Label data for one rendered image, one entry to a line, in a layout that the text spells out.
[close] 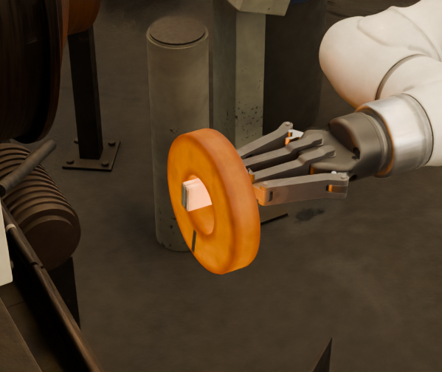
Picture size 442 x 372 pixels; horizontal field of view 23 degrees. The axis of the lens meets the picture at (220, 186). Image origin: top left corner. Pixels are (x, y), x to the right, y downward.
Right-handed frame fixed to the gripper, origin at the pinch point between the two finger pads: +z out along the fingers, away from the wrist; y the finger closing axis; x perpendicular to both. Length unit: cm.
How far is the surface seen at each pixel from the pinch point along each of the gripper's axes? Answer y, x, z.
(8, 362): -15.9, 1.6, 28.7
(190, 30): 82, -31, -41
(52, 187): 49, -33, 0
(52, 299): 6.1, -14.2, 16.7
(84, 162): 119, -82, -33
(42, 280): 9.3, -13.9, 16.7
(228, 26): 86, -34, -52
